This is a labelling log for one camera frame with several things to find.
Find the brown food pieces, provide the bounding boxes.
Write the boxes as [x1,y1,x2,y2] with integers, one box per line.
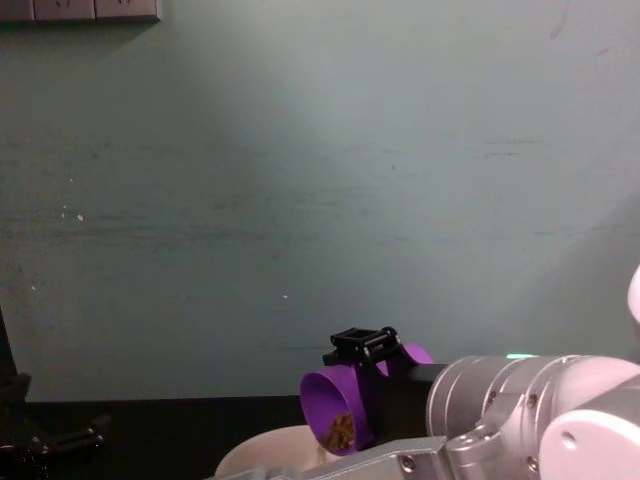
[322,411,357,450]

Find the white bowl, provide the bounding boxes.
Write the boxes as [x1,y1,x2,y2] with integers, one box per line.
[214,424,362,480]

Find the black table cloth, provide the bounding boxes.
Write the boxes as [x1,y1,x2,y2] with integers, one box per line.
[0,394,431,480]

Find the white wall socket plate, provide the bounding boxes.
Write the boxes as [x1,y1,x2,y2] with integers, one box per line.
[94,0,163,22]
[33,0,97,22]

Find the purple plastic cup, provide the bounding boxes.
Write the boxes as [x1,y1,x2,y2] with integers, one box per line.
[298,342,436,457]

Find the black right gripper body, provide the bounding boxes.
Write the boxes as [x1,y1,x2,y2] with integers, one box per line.
[356,358,452,444]

